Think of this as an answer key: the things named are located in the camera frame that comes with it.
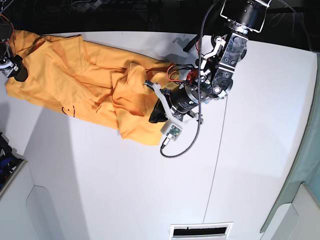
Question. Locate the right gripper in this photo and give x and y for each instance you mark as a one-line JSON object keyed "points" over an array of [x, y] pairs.
{"points": [[13, 67]]}

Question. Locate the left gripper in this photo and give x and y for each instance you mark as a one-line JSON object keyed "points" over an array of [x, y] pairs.
{"points": [[181, 100]]}

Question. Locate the yellow t-shirt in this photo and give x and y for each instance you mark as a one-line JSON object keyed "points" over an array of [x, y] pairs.
{"points": [[92, 82]]}

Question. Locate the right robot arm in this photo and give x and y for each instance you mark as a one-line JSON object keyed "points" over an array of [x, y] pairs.
{"points": [[6, 33]]}

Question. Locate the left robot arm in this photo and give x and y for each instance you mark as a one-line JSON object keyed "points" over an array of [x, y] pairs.
{"points": [[210, 78]]}

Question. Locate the black blue clutter pile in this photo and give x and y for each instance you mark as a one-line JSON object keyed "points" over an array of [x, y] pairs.
{"points": [[8, 161]]}

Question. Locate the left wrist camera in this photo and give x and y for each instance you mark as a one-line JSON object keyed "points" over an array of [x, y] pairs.
{"points": [[171, 129]]}

